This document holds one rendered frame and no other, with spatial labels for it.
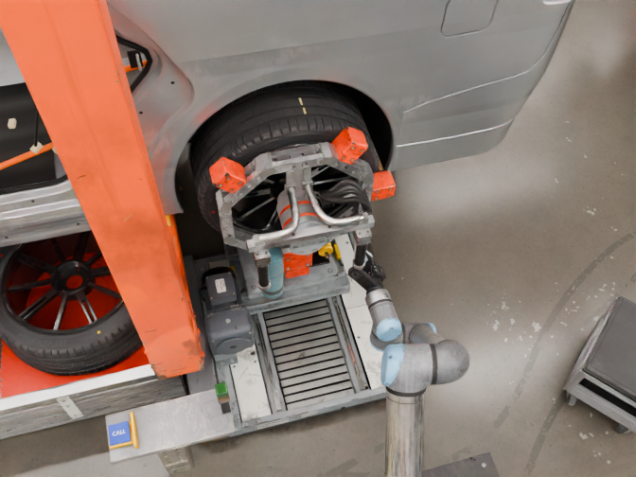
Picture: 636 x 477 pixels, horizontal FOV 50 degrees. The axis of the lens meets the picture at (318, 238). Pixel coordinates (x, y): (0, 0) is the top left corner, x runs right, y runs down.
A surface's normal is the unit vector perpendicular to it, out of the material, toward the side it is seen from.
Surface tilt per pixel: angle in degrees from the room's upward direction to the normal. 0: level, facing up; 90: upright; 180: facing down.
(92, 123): 90
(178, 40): 90
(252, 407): 0
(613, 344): 0
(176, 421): 0
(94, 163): 90
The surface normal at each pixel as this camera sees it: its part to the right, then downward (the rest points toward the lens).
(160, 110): 0.26, 0.82
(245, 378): 0.04, -0.54
